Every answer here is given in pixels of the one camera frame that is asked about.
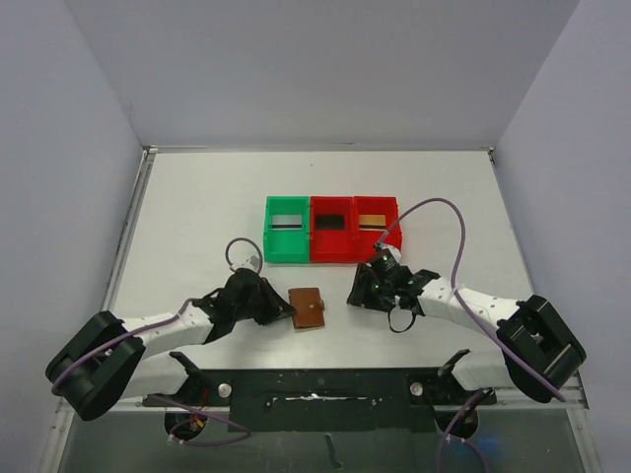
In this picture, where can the aluminium front rail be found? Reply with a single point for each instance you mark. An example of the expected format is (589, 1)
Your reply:
(573, 392)

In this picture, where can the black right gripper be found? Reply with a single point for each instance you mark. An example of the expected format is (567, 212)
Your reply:
(362, 289)

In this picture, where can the aluminium left rail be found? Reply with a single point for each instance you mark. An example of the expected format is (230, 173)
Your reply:
(128, 229)

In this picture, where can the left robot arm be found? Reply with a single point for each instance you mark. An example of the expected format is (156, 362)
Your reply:
(111, 358)

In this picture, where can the black card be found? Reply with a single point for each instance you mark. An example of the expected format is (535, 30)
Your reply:
(330, 222)

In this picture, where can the brown leather card holder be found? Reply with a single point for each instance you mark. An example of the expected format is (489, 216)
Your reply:
(309, 308)

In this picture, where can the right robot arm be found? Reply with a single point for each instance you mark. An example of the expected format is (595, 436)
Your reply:
(537, 352)

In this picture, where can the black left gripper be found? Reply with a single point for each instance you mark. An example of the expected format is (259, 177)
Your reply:
(275, 305)

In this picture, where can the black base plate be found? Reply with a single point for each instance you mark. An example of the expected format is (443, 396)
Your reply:
(309, 401)

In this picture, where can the aluminium rail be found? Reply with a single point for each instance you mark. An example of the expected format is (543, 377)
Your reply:
(128, 229)
(573, 392)

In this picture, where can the green bin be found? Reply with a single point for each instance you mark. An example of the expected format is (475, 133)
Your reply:
(287, 247)

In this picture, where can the red bin middle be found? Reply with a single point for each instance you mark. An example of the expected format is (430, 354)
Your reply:
(332, 246)

